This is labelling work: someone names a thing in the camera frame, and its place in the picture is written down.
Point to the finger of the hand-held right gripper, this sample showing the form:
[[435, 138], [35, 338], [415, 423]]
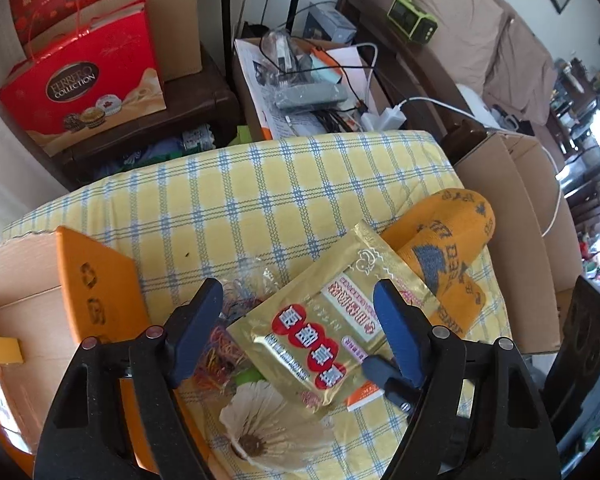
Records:
[[377, 367]]

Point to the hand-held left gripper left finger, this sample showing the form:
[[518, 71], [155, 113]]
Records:
[[195, 332]]

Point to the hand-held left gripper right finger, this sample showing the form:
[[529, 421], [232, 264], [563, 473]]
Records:
[[400, 332]]

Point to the bag of colourful rubber bands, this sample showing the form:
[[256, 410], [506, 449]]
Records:
[[220, 355]]

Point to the orange white sunscreen tube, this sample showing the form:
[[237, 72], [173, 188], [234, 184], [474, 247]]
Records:
[[365, 399]]

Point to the green egg-shaped toy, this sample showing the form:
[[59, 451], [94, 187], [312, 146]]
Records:
[[252, 376]]

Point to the gold foil packet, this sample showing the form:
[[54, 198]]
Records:
[[300, 320]]

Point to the orange printed cloth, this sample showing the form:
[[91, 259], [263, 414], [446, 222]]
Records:
[[445, 240]]

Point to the white feather shuttlecock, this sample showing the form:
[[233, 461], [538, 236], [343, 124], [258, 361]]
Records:
[[265, 420]]

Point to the orange cardboard box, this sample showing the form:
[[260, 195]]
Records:
[[95, 280]]

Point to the yellow checked tablecloth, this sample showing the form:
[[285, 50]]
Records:
[[230, 185]]

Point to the open brown cardboard box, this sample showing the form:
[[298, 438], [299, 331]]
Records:
[[505, 200]]

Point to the blue plastic bag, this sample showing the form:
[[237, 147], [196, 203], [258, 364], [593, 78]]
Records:
[[152, 155]]

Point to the green white package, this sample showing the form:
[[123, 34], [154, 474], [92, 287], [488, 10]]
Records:
[[197, 139]]

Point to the cluttered shelf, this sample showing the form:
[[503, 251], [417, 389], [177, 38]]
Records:
[[585, 125]]

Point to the white charger plug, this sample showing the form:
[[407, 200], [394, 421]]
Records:
[[385, 117]]

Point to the dark wooden side table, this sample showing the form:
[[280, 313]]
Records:
[[195, 105]]

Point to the cardboard box with papers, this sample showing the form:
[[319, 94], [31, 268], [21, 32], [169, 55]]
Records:
[[242, 97]]

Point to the grey flat device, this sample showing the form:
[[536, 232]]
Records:
[[310, 95]]

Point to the white curtain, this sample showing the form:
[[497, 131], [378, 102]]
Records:
[[0, 160]]

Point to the small beige sofa cushion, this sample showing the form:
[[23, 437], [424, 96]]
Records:
[[522, 70]]

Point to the red chocolate gift bag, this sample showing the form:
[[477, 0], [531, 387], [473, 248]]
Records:
[[80, 70]]

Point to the green portable radio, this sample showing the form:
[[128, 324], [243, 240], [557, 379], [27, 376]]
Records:
[[412, 20]]

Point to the grey blue small box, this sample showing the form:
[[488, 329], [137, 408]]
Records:
[[330, 25]]

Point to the large beige sofa cushion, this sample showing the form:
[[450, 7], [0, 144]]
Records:
[[455, 20]]

